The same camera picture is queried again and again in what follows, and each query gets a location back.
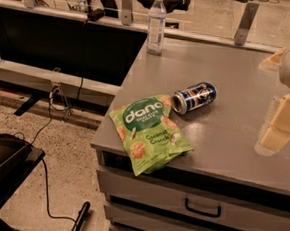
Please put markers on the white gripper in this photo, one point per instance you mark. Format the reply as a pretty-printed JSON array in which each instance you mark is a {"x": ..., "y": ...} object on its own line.
[{"x": 275, "y": 136}]

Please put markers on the clear plastic water bottle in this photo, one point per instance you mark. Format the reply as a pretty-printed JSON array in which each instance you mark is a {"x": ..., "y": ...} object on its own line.
[{"x": 156, "y": 26}]

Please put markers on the green rice chip bag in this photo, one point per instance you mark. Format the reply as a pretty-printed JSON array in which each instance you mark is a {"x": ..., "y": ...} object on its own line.
[{"x": 149, "y": 137}]

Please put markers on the blue soda can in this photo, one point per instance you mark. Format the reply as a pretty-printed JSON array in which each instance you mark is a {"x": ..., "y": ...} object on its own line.
[{"x": 193, "y": 97}]

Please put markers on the grey drawer cabinet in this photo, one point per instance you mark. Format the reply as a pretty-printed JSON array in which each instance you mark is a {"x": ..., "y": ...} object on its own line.
[{"x": 222, "y": 169}]

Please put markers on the black box on ledge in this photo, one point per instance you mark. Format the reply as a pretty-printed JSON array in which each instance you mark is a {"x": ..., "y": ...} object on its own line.
[{"x": 96, "y": 14}]

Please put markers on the black bar on floor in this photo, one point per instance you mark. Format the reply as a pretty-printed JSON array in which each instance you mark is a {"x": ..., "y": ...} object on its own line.
[{"x": 82, "y": 214}]

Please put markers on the black side table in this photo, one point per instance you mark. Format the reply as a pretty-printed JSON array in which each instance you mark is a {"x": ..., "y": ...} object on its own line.
[{"x": 17, "y": 160}]

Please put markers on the grey metal post right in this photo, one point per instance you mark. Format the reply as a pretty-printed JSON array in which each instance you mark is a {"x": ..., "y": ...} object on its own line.
[{"x": 244, "y": 26}]

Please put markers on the black drawer handle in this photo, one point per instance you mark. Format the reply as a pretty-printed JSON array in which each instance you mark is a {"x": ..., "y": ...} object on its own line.
[{"x": 210, "y": 212}]

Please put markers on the grey metal post middle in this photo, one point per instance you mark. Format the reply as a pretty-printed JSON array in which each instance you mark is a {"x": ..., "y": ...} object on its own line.
[{"x": 126, "y": 12}]

